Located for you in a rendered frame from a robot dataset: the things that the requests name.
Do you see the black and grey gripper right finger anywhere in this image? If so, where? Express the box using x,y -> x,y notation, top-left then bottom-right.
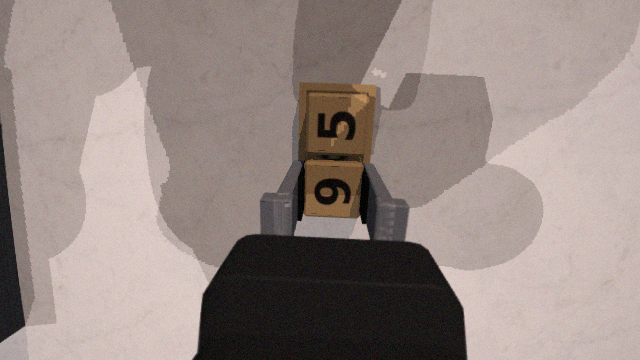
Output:
359,163 -> 410,241

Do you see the brown wooden tray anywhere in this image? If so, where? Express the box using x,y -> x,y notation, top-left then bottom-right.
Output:
298,82 -> 376,164

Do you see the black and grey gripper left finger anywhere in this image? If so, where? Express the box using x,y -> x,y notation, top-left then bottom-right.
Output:
260,160 -> 305,236

